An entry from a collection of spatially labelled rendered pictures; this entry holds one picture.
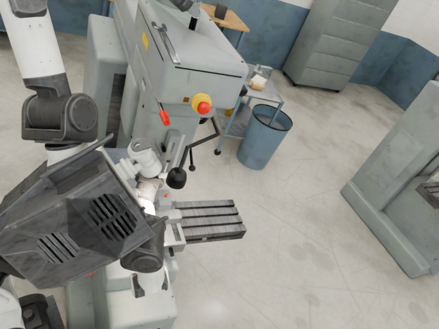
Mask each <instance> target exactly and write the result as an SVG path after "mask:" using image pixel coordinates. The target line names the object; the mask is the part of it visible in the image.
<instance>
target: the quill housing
mask: <svg viewBox="0 0 439 329"><path fill-rule="evenodd" d="M168 117H169V121H170V125H168V126H164V124H163V122H162V120H161V117H160V115H159V114H152V113H149V112H148V111H147V108H146V105H145V102H144V99H143V96H142V92H141V91H140V97H139V101H138V107H137V113H136V117H135V123H134V127H133V133H132V136H131V142H132V141H134V140H136V139H139V138H144V137H147V136H150V135H153V137H154V139H155V141H156V143H157V145H158V147H159V149H160V151H161V153H162V152H163V151H162V149H161V142H162V143H163V145H165V141H166V138H167V134H168V131H169V130H174V131H179V133H180V136H181V139H180V143H179V144H178V147H177V150H176V154H175V156H174V160H173V162H172V166H171V169H172V168H174V167H179V165H180V161H181V159H182V155H183V153H184V150H185V147H186V146H188V145H189V144H192V141H193V139H194V136H195V133H196V130H197V127H198V125H199V122H200V119H201V118H200V117H191V116H176V115H168ZM131 142H130V143H131Z"/></svg>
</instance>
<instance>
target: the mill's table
mask: <svg viewBox="0 0 439 329"><path fill-rule="evenodd" d="M174 207H175V209H179V210H180V214H181V216H182V220H181V222H180V225H181V227H182V232H183V234H184V238H185V240H186V245H187V244H194V243H206V242H218V241H225V240H237V239H242V238H243V236H244V235H245V233H246V231H247V229H246V227H245V225H244V224H242V223H243V220H242V218H241V216H240V215H238V214H239V212H238V210H237V208H236V207H235V203H234V201H233V199H232V200H201V201H185V202H176V204H175V205H174Z"/></svg>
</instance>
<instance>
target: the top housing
mask: <svg viewBox="0 0 439 329"><path fill-rule="evenodd" d="M199 10H200V15H199V18H198V20H197V25H196V28H195V30H194V31H193V30H190V29H188V28H189V23H190V20H191V14H190V13H189V12H188V11H185V12H181V11H180V10H178V9H175V8H172V7H168V6H167V5H164V4H162V3H160V2H158V1H156V0H138V5H137V12H136V16H135V24H134V28H133V35H134V38H135V41H136V44H137V46H138V50H139V52H140V55H141V58H142V60H143V63H144V66H145V68H146V72H147V74H148V77H149V79H150V82H151V85H152V88H153V90H154V93H155V96H156V99H157V100H158V101H159V102H162V103H166V104H179V105H186V106H191V100H192V98H193V97H194V96H195V95H196V94H198V93H206V94H207V95H208V96H209V97H210V99H211V101H212V104H211V108H219V109H226V110H230V109H232V108H233V107H234V106H235V104H236V101H237V99H238V96H239V94H240V91H241V89H242V86H243V85H244V82H245V79H246V77H247V75H248V71H249V68H248V66H247V64H246V63H245V62H244V60H243V59H242V58H241V57H240V55H239V54H238V53H237V51H236V50H235V49H234V48H233V46H232V45H231V43H230V42H229V41H228V40H227V39H226V37H225V36H224V35H223V33H222V32H221V31H220V30H219V28H218V27H217V25H216V24H215V23H214V22H213V21H212V19H211V18H210V17H209V15H208V14H207V13H206V12H205V10H203V9H201V8H200V9H199ZM152 21H153V22H155V23H156V25H157V26H158V27H161V24H165V25H166V27H167V31H166V34H167V36H168V38H169V40H170V42H171V44H172V46H173V48H174V50H175V52H176V54H177V56H178V58H179V60H180V62H181V64H180V65H177V64H173V63H172V61H171V58H170V56H169V54H168V51H167V49H166V47H165V45H164V43H163V41H162V39H161V36H160V34H159V32H158V30H156V29H154V28H153V26H152ZM184 97H189V102H183V101H184Z"/></svg>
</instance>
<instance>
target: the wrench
mask: <svg viewBox="0 0 439 329"><path fill-rule="evenodd" d="M152 26H153V28H154V29H156V30H158V32H159V34H160V36H161V39H162V41H163V43H164V45H165V47H166V49H167V51H168V54H169V56H170V58H171V61H172V63H173V64H177V65H180V64H181V62H180V60H179V58H178V56H177V54H176V52H175V50H174V48H173V46H172V44H171V42H170V40H169V38H168V36H167V34H166V31H167V27H166V25H165V24H161V27H158V26H157V25H156V23H155V22H153V21H152Z"/></svg>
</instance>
